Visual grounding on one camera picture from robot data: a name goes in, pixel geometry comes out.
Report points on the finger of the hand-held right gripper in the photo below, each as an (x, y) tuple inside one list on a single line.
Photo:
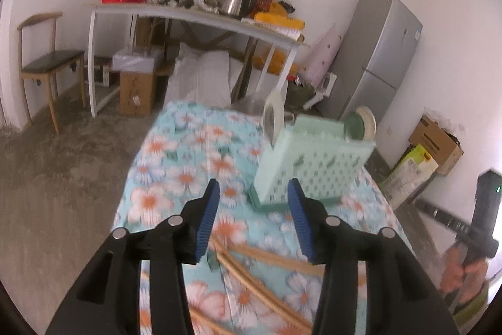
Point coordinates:
[(443, 217)]

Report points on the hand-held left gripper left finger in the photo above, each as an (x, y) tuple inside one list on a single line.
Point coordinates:
[(208, 217)]

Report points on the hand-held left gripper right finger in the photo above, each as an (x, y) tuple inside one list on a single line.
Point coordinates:
[(300, 217)]

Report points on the mint green utensil basket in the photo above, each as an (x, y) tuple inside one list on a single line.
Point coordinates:
[(313, 162)]

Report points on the white plate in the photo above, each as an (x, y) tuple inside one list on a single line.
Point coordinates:
[(272, 115)]

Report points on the dark green soup spoon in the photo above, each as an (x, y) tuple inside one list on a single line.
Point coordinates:
[(353, 125)]

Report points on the person's right forearm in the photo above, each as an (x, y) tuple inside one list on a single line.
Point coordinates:
[(476, 303)]

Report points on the person's right hand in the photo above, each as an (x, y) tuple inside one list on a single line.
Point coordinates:
[(455, 274)]

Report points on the yellow green paper bag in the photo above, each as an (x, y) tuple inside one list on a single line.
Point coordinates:
[(410, 170)]

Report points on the floral blue blanket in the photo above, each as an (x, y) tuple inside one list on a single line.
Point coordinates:
[(184, 162)]

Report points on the open cardboard box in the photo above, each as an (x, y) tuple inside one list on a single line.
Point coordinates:
[(435, 142)]

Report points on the dark green bag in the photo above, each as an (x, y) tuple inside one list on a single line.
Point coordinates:
[(298, 95)]

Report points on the white woven sack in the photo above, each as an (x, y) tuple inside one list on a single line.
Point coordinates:
[(200, 80)]

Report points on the white kitchen scale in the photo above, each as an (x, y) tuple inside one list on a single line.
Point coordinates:
[(327, 82)]

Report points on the brown cardboard box with label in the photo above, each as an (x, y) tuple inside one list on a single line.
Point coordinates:
[(137, 91)]

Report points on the orange plastic bag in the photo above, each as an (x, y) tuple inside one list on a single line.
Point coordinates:
[(276, 60)]

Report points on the pink rolled pillow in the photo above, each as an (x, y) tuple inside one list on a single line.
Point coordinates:
[(323, 52)]

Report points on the clear plastic storage box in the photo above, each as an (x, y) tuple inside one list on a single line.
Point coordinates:
[(135, 60)]

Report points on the small white box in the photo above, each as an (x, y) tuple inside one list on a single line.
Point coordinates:
[(104, 76)]

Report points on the grey refrigerator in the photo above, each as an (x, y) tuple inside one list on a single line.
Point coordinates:
[(376, 52)]

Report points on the yellow snack bag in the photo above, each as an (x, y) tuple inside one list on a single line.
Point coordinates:
[(278, 19)]

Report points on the wooden chair with black seat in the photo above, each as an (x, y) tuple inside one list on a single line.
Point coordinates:
[(51, 60)]

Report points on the white frame table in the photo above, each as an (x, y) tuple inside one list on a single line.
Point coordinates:
[(92, 64)]

